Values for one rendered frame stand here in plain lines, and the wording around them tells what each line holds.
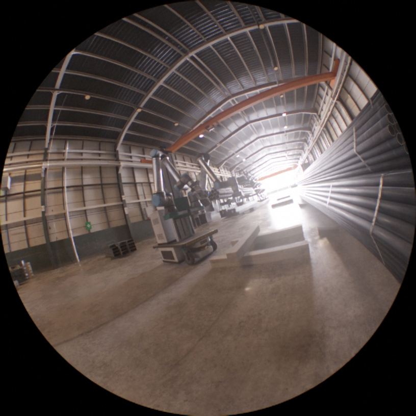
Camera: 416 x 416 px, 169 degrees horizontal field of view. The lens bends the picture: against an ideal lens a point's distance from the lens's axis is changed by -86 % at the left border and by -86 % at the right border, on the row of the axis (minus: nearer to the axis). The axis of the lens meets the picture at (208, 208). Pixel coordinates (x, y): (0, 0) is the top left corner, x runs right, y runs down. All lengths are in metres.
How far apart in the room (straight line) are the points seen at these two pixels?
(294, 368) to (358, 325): 0.30
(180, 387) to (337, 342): 0.58
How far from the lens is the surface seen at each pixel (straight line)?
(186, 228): 2.18
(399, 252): 0.65
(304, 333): 0.70
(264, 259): 1.32
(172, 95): 11.73
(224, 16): 9.82
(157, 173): 1.75
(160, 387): 0.72
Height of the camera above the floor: 0.58
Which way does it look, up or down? 2 degrees up
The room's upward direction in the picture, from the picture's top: 17 degrees counter-clockwise
